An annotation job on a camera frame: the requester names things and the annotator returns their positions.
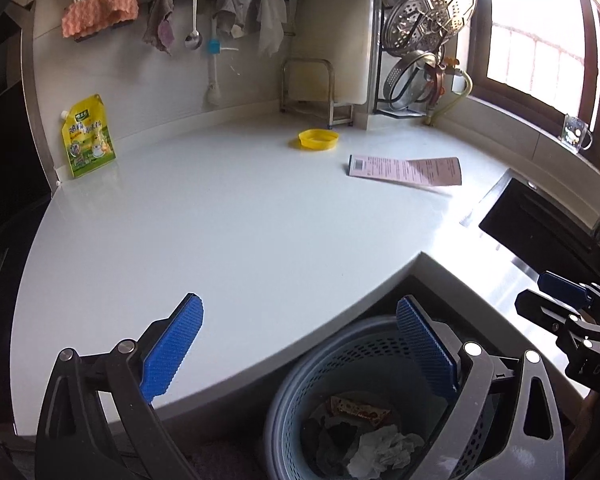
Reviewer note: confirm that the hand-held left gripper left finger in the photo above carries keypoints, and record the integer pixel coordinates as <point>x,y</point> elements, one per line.
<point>172,350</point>

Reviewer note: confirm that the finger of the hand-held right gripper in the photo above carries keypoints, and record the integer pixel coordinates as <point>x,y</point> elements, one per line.
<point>545,310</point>
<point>562,287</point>

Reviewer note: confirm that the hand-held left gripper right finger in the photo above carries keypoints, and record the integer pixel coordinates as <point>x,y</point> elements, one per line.
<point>427,350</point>

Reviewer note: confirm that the red white snack wrapper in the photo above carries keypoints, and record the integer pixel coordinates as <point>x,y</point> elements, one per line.
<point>360,410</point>

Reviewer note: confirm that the white tissue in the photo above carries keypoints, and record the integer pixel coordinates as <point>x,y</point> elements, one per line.
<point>380,450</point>

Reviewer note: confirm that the dark lump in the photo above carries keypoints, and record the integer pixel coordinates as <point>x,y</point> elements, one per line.
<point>342,430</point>

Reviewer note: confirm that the grey perforated waste basket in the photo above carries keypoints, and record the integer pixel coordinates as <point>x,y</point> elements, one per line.
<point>310,375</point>

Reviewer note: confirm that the black kitchen sink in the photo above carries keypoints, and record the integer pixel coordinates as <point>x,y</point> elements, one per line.
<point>530,225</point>

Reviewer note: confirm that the printed glass mug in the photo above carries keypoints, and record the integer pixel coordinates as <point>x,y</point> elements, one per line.
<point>575,135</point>

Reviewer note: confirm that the pink paper receipt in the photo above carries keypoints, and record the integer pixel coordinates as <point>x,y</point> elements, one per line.
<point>405,170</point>

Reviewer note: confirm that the yellow green detergent pouch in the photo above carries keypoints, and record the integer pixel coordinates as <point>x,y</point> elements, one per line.
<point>87,140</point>

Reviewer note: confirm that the yellow plastic lid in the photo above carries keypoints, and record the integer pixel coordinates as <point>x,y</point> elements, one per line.
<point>320,140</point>

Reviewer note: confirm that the window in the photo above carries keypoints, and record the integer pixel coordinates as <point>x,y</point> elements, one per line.
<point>530,50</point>

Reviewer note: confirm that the steel strainer lid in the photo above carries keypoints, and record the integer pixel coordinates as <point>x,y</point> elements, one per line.
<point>410,80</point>

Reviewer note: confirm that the blue white bottle brush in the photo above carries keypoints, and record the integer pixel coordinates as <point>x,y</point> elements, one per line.
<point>213,47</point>

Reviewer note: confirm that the perforated steel steamer plate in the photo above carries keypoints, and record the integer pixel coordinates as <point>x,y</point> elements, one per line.
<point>430,10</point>

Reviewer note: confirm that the metal ladle spoon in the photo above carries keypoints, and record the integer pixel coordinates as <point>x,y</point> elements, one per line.
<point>193,41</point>

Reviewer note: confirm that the metal cutting board stand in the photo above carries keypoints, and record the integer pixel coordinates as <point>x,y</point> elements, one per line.
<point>307,61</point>

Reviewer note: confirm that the white cutting board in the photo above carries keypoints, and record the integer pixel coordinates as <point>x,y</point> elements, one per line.
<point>347,35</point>

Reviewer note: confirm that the grey rag with purple patch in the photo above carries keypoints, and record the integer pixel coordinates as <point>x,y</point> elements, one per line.
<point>157,15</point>

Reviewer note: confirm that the white hanging cloth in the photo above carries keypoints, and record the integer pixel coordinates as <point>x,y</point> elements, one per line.
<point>270,20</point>

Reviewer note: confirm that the plain grey rag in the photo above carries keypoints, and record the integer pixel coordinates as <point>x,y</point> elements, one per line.
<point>227,7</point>

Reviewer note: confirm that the orange dish cloth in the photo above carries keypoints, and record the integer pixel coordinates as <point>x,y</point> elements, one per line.
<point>97,7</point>

